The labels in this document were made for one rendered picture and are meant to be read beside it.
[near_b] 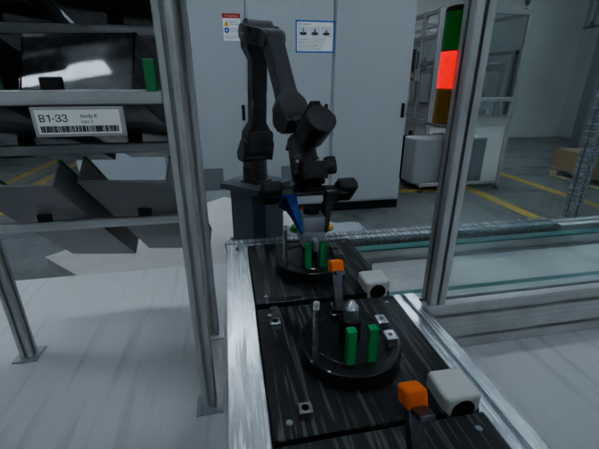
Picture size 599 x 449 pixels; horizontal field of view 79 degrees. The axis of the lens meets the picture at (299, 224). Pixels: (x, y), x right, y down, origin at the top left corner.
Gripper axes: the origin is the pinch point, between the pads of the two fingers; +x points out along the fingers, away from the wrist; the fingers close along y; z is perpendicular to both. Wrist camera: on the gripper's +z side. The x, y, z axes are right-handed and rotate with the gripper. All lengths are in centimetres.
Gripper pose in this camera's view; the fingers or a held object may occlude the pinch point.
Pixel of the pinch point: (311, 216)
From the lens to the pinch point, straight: 69.2
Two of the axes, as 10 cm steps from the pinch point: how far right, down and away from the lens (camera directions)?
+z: 1.4, -3.4, -9.3
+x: 1.3, 9.4, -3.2
